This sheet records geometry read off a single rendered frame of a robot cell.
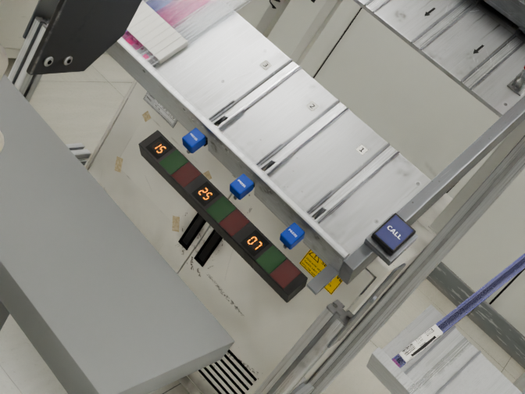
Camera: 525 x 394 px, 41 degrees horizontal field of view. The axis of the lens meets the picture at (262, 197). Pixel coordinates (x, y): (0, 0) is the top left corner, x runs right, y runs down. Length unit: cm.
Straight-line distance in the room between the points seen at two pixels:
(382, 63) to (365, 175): 200
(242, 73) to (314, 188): 24
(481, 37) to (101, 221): 72
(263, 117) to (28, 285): 48
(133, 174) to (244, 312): 40
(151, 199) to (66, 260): 72
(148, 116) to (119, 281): 73
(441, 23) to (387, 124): 179
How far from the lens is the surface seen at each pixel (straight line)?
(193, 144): 110
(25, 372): 161
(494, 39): 132
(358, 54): 313
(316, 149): 112
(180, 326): 92
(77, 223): 98
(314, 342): 112
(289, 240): 103
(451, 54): 128
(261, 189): 109
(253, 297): 150
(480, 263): 304
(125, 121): 164
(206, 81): 118
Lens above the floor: 116
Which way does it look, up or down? 25 degrees down
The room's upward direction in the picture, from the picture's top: 35 degrees clockwise
